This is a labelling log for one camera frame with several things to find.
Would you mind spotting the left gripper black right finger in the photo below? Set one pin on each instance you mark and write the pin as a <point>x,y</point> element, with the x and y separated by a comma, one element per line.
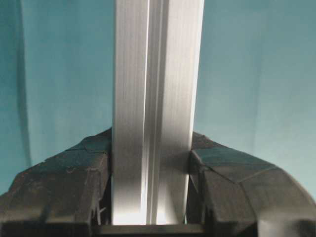
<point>235,194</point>

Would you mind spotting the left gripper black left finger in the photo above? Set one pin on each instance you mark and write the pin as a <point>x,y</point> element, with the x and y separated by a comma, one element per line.
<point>64,196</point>

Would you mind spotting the silver aluminium extrusion rail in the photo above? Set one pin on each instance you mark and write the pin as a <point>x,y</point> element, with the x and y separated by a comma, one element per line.
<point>157,46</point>

